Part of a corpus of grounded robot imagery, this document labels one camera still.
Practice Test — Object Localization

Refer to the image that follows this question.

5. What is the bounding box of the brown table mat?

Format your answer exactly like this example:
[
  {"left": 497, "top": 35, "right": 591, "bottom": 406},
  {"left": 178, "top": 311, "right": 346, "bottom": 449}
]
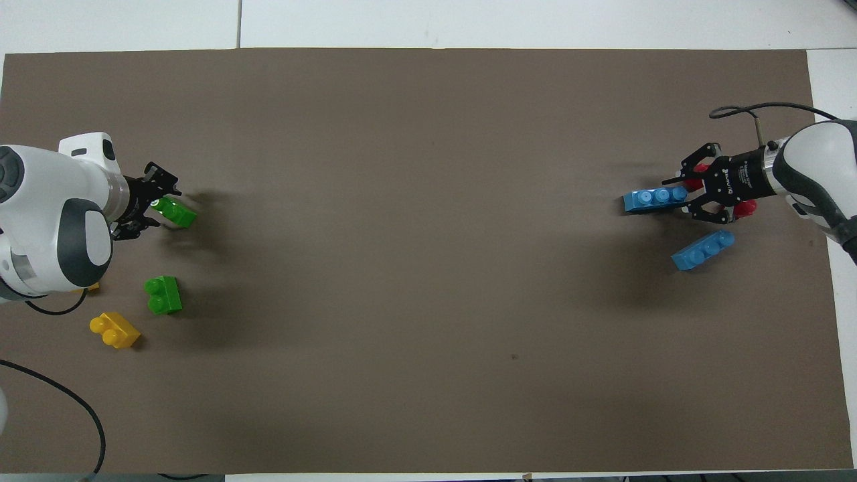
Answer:
[{"left": 0, "top": 48, "right": 855, "bottom": 475}]

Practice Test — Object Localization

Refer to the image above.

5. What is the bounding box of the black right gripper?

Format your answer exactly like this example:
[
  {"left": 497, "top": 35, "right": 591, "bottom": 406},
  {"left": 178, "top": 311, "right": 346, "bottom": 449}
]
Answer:
[{"left": 661, "top": 142, "right": 779, "bottom": 226}]

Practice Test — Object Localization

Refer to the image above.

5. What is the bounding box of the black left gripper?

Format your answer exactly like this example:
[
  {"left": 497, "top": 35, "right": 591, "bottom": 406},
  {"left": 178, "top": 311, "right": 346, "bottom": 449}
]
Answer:
[{"left": 110, "top": 162, "right": 181, "bottom": 241}]

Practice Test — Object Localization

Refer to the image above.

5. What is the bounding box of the green two-stud block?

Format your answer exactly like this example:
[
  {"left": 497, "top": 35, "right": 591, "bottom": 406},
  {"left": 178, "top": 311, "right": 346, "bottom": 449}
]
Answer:
[
  {"left": 143, "top": 275, "right": 183, "bottom": 316},
  {"left": 151, "top": 195, "right": 199, "bottom": 230}
]

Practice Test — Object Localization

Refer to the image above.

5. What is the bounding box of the blue three-stud block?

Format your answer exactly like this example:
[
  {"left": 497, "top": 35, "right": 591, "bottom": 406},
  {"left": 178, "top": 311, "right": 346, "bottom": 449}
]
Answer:
[
  {"left": 670, "top": 228, "right": 736, "bottom": 272},
  {"left": 623, "top": 186, "right": 690, "bottom": 216}
]

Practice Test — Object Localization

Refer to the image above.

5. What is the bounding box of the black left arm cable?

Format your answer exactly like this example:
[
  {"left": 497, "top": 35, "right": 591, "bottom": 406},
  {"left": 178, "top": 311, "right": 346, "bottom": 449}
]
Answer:
[{"left": 0, "top": 287, "right": 108, "bottom": 482}]

